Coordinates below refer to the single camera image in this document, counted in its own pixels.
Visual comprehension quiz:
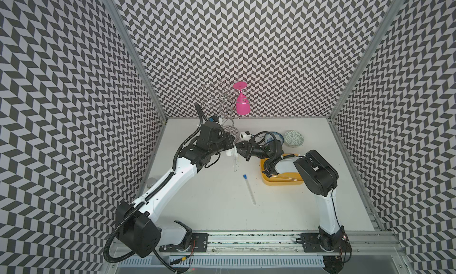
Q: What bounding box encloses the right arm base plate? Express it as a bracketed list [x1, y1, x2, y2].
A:
[295, 232, 353, 254]

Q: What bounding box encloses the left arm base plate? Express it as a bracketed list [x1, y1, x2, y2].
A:
[159, 232, 209, 253]

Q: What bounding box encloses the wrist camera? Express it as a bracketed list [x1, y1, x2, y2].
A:
[209, 115, 223, 126]
[239, 131, 252, 141]

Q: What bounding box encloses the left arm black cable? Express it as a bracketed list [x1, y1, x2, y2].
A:
[103, 202, 190, 274]

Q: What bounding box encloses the metal wire glass rack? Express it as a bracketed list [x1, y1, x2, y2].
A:
[201, 78, 239, 142]

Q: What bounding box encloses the test tube blue cap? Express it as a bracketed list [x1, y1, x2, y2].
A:
[243, 174, 257, 206]
[263, 173, 301, 182]
[232, 157, 238, 172]

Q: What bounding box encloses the small glass jar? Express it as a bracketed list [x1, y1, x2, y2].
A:
[146, 177, 157, 189]

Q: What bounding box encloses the aluminium front rail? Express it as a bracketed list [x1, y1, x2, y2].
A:
[195, 231, 406, 256]

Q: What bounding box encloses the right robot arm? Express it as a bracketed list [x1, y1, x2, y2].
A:
[235, 138, 352, 255]

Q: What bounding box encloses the green patterned bowl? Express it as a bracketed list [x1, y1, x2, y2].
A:
[283, 130, 305, 148]

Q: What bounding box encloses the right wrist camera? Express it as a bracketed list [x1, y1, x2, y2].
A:
[239, 131, 252, 141]

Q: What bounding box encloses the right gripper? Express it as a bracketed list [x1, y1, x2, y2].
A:
[232, 137, 271, 161]

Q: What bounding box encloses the pink wine glass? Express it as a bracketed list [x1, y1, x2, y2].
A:
[233, 82, 251, 116]

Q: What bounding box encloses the blue patterned bowl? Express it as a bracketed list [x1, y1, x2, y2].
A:
[264, 132, 285, 145]

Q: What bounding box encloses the yellow plastic tray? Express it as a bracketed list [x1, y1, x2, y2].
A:
[260, 154, 304, 186]

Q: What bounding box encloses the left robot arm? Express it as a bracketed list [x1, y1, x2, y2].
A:
[103, 122, 235, 263]

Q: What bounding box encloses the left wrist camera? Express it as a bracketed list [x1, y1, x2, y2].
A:
[209, 115, 223, 126]

